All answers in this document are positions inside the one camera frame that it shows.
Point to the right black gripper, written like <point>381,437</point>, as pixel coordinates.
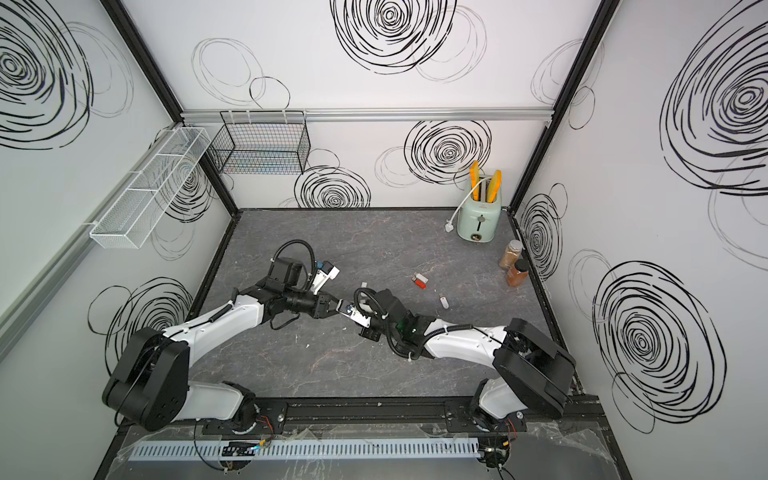
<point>368,334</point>

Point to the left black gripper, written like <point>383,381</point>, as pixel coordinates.
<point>322,305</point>

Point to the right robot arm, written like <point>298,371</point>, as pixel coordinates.
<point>533,372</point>

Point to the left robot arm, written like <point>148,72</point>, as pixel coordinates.
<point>150,385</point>

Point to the mint green toaster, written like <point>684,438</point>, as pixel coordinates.
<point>480,212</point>

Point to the spice jar silver lid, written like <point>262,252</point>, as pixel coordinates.
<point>511,254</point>

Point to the spice jar black lid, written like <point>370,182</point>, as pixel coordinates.
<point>517,273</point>

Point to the white mesh shelf basket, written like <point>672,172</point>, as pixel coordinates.
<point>139,207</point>

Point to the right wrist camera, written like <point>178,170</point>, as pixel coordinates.
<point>352,312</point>

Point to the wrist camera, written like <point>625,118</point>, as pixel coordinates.
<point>352,312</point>
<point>325,272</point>

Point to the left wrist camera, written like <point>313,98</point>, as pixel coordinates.
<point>325,272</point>

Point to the black wire basket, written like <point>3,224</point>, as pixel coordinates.
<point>271,142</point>

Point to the grey slotted cable duct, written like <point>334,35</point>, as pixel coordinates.
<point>308,449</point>

